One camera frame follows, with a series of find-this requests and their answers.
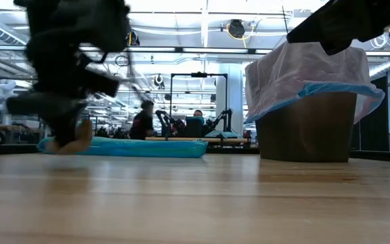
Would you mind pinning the wooden background table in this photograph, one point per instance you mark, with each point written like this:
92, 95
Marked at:
215, 139

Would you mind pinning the teal trash bag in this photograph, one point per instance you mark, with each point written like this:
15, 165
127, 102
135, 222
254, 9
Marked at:
147, 148

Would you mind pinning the black robot station frame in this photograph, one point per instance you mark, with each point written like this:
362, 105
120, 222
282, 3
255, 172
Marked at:
198, 74

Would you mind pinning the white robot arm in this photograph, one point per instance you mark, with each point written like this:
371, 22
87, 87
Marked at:
2, 98

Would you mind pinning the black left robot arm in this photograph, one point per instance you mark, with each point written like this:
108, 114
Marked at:
73, 23

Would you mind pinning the white pillar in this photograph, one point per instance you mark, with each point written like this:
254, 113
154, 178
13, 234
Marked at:
230, 88

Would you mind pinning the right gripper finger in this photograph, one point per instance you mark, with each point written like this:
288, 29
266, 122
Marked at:
311, 30

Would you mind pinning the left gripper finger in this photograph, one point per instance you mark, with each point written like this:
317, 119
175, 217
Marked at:
63, 112

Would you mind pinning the long ceiling light strip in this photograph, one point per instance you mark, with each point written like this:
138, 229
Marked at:
215, 49

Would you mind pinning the small black ceiling reel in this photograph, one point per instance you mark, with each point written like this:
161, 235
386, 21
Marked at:
158, 80

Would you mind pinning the black background robot arm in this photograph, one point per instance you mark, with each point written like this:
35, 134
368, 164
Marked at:
168, 120
225, 117

